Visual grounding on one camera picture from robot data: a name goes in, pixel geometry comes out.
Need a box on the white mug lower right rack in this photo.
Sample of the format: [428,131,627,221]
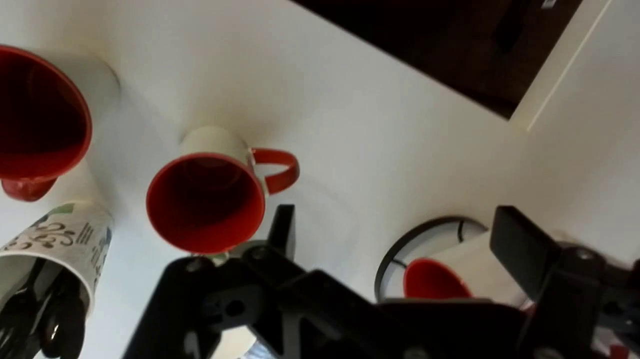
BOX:
[402,233,528,306]

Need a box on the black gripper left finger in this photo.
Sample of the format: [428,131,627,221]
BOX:
[269,203,296,259]

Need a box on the brown wooden cabinet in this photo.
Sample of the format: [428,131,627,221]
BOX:
[295,0,583,117]

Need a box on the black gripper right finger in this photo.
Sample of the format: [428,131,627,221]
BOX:
[490,205,563,300]

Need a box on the paper cup with black cutlery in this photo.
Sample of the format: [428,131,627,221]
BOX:
[0,199,117,359]

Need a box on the white mug holding cup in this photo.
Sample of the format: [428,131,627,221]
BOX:
[0,43,120,201]

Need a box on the black mug tree rack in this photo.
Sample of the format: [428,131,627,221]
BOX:
[375,215,487,300]

